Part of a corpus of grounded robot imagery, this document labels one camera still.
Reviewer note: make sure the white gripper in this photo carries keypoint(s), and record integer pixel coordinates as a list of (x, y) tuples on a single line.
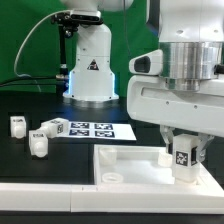
[(202, 111)]

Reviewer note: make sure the white square tabletop part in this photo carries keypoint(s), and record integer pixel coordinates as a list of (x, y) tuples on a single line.
[(135, 169)]

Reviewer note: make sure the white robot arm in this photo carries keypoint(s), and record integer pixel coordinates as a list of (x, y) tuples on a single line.
[(179, 85)]

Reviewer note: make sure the white L-shaped fence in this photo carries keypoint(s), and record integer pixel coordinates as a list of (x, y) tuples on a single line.
[(86, 198)]

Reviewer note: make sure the white sheet with tags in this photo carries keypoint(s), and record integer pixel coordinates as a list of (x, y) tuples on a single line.
[(100, 131)]

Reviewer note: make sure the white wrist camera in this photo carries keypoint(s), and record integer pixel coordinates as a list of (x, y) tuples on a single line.
[(150, 64)]

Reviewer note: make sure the black camera on stand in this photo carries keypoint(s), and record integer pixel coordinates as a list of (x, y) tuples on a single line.
[(68, 23)]

